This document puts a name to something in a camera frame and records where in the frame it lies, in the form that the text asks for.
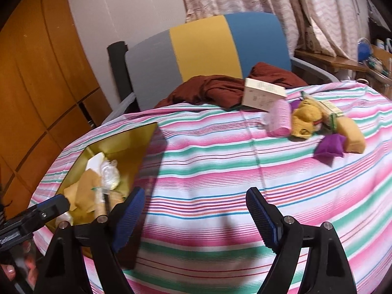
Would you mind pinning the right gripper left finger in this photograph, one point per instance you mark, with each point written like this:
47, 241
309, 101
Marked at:
64, 269

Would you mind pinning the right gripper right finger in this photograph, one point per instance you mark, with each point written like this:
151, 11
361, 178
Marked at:
327, 268

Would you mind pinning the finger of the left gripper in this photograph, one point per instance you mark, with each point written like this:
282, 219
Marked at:
20, 228

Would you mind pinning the tan sponge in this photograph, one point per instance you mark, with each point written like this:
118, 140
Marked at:
85, 194
115, 198
70, 194

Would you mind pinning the white foam block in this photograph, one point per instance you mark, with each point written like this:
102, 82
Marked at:
95, 163

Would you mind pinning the white plastic bundle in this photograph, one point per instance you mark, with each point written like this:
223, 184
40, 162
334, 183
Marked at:
110, 175

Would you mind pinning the purple cloth pouch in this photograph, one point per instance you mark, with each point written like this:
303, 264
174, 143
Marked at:
330, 146

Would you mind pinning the yellow knitted toy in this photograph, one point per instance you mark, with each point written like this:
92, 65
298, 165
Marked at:
306, 119

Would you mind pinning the pink ribbed pack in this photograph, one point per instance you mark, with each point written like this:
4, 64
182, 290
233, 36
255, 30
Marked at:
278, 119

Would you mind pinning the green white small box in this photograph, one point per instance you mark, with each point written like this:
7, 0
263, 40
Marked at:
329, 111

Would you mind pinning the beige cardboard box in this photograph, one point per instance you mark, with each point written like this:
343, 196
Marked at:
261, 95

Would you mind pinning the snack packet green edge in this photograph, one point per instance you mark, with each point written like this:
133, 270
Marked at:
102, 201

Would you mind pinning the person's left hand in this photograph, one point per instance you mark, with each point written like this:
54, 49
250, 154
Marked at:
21, 259

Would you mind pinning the gold metal tin tray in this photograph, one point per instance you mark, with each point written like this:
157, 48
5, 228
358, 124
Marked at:
127, 147

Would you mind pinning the wooden wardrobe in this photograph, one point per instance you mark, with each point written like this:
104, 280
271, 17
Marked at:
49, 96

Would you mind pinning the striped pink green tablecloth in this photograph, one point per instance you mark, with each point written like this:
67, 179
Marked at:
199, 237

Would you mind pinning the black rolled mat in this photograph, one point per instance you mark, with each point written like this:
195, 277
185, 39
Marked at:
116, 53

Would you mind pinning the dark red cloth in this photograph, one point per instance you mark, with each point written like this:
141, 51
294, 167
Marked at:
226, 91

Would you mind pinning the wooden side desk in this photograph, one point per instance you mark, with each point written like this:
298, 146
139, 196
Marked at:
335, 64

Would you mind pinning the blue desk fan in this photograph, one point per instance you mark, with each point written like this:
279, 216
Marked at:
364, 49

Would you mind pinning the grey yellow blue chair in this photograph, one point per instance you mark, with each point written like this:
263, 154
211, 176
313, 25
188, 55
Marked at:
225, 45

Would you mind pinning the patterned pink curtain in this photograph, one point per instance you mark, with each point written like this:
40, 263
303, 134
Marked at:
328, 27

